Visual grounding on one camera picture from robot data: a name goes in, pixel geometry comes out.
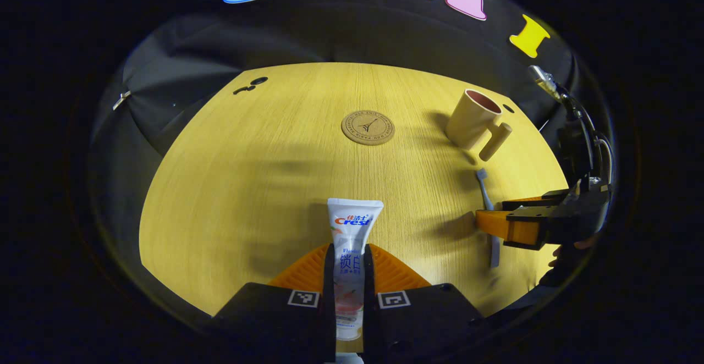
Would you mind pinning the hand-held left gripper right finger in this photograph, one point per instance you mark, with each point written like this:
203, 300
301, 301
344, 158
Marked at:
423, 325

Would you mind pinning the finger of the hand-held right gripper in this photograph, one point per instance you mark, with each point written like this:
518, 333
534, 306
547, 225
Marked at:
511, 229
542, 199

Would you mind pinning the white toothbrush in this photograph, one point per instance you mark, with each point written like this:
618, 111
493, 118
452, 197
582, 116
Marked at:
484, 188

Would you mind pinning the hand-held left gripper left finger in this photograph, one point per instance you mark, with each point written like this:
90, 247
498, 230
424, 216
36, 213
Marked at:
275, 325

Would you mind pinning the beige cup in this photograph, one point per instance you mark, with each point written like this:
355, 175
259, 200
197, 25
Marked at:
467, 125

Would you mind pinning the black backdrop cloth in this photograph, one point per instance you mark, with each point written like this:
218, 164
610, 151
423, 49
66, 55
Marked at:
341, 28

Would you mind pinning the white toothpaste tube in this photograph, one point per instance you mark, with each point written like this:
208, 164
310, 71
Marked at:
353, 232

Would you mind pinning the silver metal clip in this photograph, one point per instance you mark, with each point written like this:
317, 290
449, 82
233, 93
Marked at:
122, 100

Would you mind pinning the round cork coaster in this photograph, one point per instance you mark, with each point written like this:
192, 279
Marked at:
367, 127

